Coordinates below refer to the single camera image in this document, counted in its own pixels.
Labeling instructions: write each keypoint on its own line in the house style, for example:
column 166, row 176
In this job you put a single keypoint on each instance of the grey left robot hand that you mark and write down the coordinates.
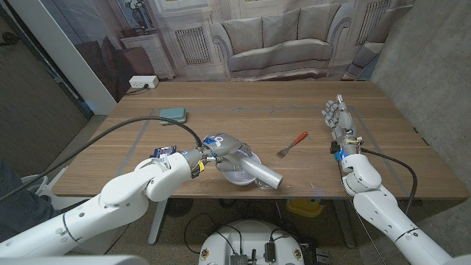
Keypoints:
column 224, row 145

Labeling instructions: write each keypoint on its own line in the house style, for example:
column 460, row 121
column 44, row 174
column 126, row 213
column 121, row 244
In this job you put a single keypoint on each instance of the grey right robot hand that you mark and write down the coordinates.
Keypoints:
column 344, row 123

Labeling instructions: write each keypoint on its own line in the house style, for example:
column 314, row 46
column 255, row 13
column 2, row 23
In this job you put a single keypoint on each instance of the clear plastic wrap roll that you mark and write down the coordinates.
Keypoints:
column 263, row 173

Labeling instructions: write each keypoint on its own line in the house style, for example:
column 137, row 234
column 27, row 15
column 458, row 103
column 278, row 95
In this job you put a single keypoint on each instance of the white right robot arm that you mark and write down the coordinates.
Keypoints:
column 386, row 221

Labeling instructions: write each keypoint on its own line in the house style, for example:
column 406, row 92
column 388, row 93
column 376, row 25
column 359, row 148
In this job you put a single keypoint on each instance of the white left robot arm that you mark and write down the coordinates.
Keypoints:
column 121, row 191

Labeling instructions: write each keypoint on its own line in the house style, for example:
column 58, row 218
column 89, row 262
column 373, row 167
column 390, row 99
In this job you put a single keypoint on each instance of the white ceramic bowl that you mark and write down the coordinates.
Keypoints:
column 239, row 178

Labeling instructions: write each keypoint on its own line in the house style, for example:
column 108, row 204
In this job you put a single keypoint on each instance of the blue and white packet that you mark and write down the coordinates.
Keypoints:
column 165, row 151

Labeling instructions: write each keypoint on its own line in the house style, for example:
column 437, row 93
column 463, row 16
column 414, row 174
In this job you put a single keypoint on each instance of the small teal plastic box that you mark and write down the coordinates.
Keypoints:
column 172, row 116

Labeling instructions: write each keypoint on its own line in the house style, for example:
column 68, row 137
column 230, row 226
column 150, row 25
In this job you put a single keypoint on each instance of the yellow object under table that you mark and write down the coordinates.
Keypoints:
column 304, row 207

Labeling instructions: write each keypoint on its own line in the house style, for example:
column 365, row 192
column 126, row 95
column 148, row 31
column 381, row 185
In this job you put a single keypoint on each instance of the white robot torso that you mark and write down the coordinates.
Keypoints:
column 250, row 239

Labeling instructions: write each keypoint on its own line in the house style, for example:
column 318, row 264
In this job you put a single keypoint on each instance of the white table leg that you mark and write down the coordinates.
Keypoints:
column 157, row 221
column 345, row 224

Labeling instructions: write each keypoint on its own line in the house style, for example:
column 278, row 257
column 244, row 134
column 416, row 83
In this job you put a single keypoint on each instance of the white power strip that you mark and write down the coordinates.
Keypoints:
column 142, row 81

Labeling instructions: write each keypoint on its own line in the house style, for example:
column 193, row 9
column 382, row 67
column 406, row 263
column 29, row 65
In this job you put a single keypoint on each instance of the printed living room backdrop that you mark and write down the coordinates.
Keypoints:
column 276, row 37

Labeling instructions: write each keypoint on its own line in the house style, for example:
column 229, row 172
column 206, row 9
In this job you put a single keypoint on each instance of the white chair base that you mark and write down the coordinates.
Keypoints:
column 37, row 182

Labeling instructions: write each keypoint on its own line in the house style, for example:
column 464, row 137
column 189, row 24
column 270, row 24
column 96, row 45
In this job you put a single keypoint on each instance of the person's leg in dark trousers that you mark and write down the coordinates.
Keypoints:
column 18, row 206

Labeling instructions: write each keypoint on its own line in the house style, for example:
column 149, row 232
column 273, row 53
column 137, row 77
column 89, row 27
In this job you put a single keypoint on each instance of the white door frame post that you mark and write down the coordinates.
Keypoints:
column 73, row 66

